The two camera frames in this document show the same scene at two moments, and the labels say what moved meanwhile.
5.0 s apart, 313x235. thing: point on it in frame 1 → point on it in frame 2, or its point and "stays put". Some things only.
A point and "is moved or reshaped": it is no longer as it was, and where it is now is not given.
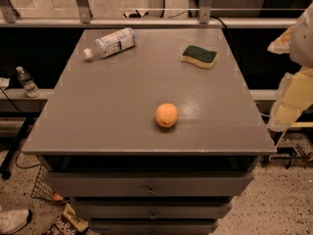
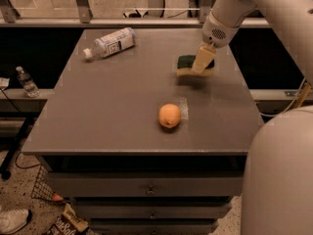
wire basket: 44,189 stays put
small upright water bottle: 27,82 stays put
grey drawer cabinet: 151,135 stays put
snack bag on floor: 68,223 stays put
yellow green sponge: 200,56 is moved or reshaped
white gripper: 303,40 → 215,33
